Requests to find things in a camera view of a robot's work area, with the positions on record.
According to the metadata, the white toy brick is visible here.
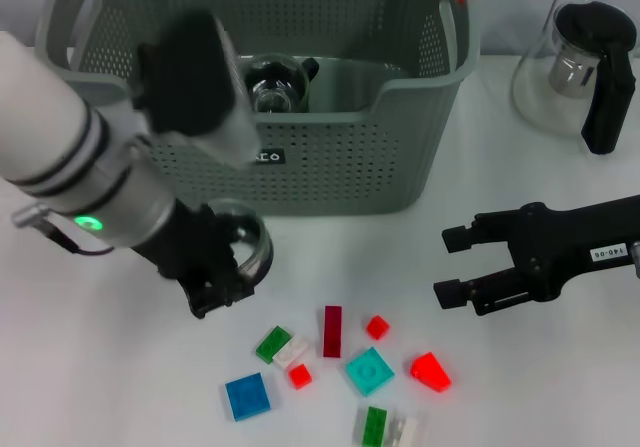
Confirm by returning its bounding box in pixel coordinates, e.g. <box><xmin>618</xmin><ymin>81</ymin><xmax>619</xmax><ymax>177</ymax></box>
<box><xmin>392</xmin><ymin>416</ymin><xmax>421</xmax><ymax>447</ymax></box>
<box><xmin>272</xmin><ymin>335</ymin><xmax>310</xmax><ymax>370</ymax></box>

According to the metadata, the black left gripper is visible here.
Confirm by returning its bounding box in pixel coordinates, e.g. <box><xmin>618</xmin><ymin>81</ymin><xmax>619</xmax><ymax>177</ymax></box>
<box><xmin>132</xmin><ymin>200</ymin><xmax>257</xmax><ymax>320</ymax></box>

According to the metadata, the left arm cable with plug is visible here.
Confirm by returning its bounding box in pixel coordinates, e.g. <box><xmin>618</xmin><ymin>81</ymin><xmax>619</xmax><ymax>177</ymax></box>
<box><xmin>12</xmin><ymin>203</ymin><xmax>116</xmax><ymax>257</ymax></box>

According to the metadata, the dark red long toy brick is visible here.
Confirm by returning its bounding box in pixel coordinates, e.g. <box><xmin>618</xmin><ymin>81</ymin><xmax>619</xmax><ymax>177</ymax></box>
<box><xmin>322</xmin><ymin>305</ymin><xmax>345</xmax><ymax>359</ymax></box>

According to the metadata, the glass pitcher with black handle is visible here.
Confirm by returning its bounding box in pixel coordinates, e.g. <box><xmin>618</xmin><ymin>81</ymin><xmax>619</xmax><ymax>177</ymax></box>
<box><xmin>509</xmin><ymin>0</ymin><xmax>640</xmax><ymax>156</ymax></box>

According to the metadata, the grey perforated storage basket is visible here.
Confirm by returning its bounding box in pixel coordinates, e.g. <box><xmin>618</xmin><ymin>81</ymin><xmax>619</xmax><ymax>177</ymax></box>
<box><xmin>34</xmin><ymin>0</ymin><xmax>482</xmax><ymax>218</ymax></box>

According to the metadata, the left wrist camera housing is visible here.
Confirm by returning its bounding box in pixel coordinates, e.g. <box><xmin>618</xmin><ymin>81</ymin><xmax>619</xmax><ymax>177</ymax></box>
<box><xmin>130</xmin><ymin>10</ymin><xmax>262</xmax><ymax>169</ymax></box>

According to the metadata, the cyan square toy plate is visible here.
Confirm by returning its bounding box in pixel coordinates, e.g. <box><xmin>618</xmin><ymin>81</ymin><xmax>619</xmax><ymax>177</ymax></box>
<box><xmin>344</xmin><ymin>346</ymin><xmax>396</xmax><ymax>398</ymax></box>

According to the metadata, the small red toy brick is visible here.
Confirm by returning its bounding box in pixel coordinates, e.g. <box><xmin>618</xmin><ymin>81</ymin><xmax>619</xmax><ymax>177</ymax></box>
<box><xmin>287</xmin><ymin>362</ymin><xmax>315</xmax><ymax>391</ymax></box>
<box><xmin>365</xmin><ymin>315</ymin><xmax>391</xmax><ymax>341</ymax></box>

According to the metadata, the blue square toy plate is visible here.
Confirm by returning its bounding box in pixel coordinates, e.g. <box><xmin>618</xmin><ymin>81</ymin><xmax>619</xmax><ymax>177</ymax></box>
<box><xmin>223</xmin><ymin>371</ymin><xmax>274</xmax><ymax>422</ymax></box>

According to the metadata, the red sloped toy brick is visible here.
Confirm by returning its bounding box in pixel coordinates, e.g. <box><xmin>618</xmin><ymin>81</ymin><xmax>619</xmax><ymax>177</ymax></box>
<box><xmin>409</xmin><ymin>350</ymin><xmax>454</xmax><ymax>394</ymax></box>

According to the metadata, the green toy brick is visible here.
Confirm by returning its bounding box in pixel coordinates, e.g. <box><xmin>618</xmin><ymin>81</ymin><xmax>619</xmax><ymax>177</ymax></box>
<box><xmin>357</xmin><ymin>405</ymin><xmax>394</xmax><ymax>447</ymax></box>
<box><xmin>254</xmin><ymin>325</ymin><xmax>294</xmax><ymax>366</ymax></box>

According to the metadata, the glass teacup with black sleeve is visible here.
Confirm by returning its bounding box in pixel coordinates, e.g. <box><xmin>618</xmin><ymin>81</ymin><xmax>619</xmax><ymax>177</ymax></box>
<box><xmin>209</xmin><ymin>199</ymin><xmax>275</xmax><ymax>289</ymax></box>
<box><xmin>239</xmin><ymin>52</ymin><xmax>321</xmax><ymax>114</ymax></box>

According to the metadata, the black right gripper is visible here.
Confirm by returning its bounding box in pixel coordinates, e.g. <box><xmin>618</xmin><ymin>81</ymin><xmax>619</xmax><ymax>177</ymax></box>
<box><xmin>433</xmin><ymin>194</ymin><xmax>640</xmax><ymax>317</ymax></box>

